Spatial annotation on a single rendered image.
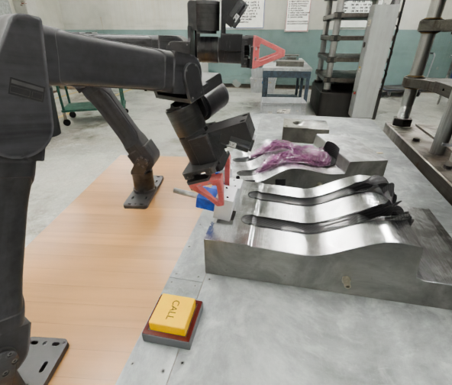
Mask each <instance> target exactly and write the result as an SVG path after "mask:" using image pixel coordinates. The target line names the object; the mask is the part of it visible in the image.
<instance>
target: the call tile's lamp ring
mask: <svg viewBox="0 0 452 385"><path fill-rule="evenodd" d="M161 296H162V294H161V295H160V298H161ZM160 298H159V299H158V301H157V304H158V302H159V301H160ZM195 303H196V304H198V305H197V307H196V310H195V313H194V316H193V318H192V322H191V325H190V326H189V330H188V333H187V336H186V337H182V336H178V335H171V334H167V333H162V332H155V331H151V330H148V328H149V327H150V325H149V321H150V318H151V316H152V315H153V312H154V310H155V308H156V307H157V304H156V305H155V307H154V309H153V311H152V313H151V315H150V318H149V319H148V321H147V324H146V325H145V327H144V330H143V331H142V333H143V334H147V335H155V336H159V337H163V338H170V339H174V340H178V341H185V342H189V340H190V338H191V335H192V331H193V329H194V326H195V322H196V319H197V317H198V314H199V310H200V308H201V305H202V301H198V300H196V301H195Z"/></svg>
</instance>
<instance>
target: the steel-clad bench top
mask: <svg viewBox="0 0 452 385"><path fill-rule="evenodd" d="M250 116H251V118H252V121H253V125H254V127H255V132H254V134H255V135H256V139H255V141H254V144H253V146H255V145H257V144H259V143H260V142H262V141H265V140H269V139H279V140H282V135H283V121H284V118H293V119H308V120H324V121H326V122H327V123H328V127H329V129H330V131H329V134H341V133H348V134H349V135H350V136H352V137H353V138H355V139H357V140H358V141H359V142H361V143H363V144H365V145H366V146H367V147H369V148H370V149H372V150H374V151H375V152H383V154H380V155H381V156H383V157H385V158H386V159H387V160H388V163H387V165H386V170H385V173H384V177H385V178H386V179H387V180H388V182H389V183H394V184H395V188H394V193H395V194H396V195H397V200H396V201H397V202H398V201H401V200H402V202H400V203H399V204H398V205H400V206H408V207H416V208H424V209H430V210H431V212H432V213H433V214H434V216H435V217H436V218H437V220H438V221H439V222H440V223H441V224H442V226H443V227H444V229H445V230H446V231H447V233H448V234H449V235H450V236H451V237H452V205H451V204H450V203H449V202H448V201H447V200H446V199H445V198H444V197H443V196H442V195H441V194H440V193H439V192H438V191H437V190H436V189H435V187H434V186H433V185H432V184H431V183H430V182H429V181H428V180H427V179H426V177H425V176H424V175H423V174H422V173H421V172H420V171H419V170H418V169H417V168H416V166H415V165H414V164H413V163H412V162H411V161H410V160H409V159H408V158H407V157H406V156H405V155H404V154H403V152H401V151H400V149H398V147H397V146H396V145H395V144H394V143H393V142H392V141H391V140H390V139H389V137H388V136H387V135H386V134H385V133H384V132H383V131H382V130H381V129H380V128H379V126H378V125H377V124H376V123H375V122H374V121H373V120H372V119H371V118H342V117H327V116H310V115H280V114H264V113H251V115H250ZM213 214H214V212H213V211H209V210H206V209H203V210H202V213H201V215H200V216H199V219H198V221H197V222H196V224H195V227H194V228H193V230H192V233H191V235H190V236H189V239H188V241H187V242H186V245H185V247H184V248H183V250H182V253H181V254H180V256H179V259H178V261H177V262H176V265H175V267H174V268H173V271H172V273H171V274H170V276H169V279H168V280H167V282H166V285H165V287H164V288H163V291H162V293H161V294H162V295H163V294H164V293H165V294H170V295H175V296H184V297H189V298H193V299H195V300H198V301H203V311H202V315H201V318H200V320H199V324H198V327H197V330H196V333H195V337H194V339H193V342H192V346H191V348H190V350H186V349H182V348H175V347H171V346H167V345H160V344H156V343H152V342H148V341H143V338H142V332H141V334H140V337H139V339H138V340H137V342H136V344H135V346H134V348H133V350H132V352H131V354H130V356H129V358H128V360H127V362H126V364H125V366H124V368H123V370H122V372H121V374H120V376H119V378H118V380H117V382H116V384H115V385H452V310H449V309H440V308H434V307H429V306H420V305H414V304H409V303H403V302H394V301H389V300H383V299H374V298H369V297H363V296H354V295H348V294H343V293H333V292H328V291H323V290H313V289H308V288H302V287H297V286H287V285H282V284H277V283H268V282H262V281H256V280H247V279H241V278H236V277H227V276H222V275H216V274H211V273H206V272H205V251H204V237H205V235H206V232H207V230H208V227H209V225H210V223H211V222H213V221H214V220H215V218H213ZM203 281H204V282H203ZM161 294H160V295H161ZM197 298H198V299H197ZM171 371H172V372H171ZM167 382H168V383H167Z"/></svg>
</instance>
